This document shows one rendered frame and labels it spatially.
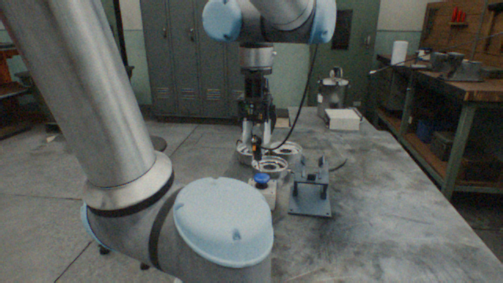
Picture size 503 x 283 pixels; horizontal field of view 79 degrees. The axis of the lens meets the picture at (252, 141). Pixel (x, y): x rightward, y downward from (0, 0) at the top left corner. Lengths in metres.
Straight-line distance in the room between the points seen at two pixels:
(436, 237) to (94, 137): 0.68
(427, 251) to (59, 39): 0.69
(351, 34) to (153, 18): 2.24
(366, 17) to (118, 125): 3.55
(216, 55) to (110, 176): 3.34
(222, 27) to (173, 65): 3.31
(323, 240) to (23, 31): 0.59
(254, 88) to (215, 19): 0.18
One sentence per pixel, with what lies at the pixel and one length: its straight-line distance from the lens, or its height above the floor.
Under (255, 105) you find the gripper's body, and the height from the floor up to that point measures 1.05.
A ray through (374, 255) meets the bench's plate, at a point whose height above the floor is 0.80.
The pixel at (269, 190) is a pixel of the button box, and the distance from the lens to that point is 0.75.
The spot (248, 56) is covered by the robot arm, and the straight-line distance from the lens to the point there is 0.66.
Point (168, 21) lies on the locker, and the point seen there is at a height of 1.22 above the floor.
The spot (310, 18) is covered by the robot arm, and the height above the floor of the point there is 1.23.
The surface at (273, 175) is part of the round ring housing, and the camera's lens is 0.85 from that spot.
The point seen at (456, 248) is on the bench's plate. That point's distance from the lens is 0.77.
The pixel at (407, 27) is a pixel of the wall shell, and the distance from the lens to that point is 4.27.
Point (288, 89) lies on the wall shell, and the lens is 4.13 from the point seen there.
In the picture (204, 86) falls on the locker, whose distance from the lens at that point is 3.77.
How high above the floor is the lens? 1.23
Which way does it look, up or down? 22 degrees down
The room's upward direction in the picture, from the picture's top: straight up
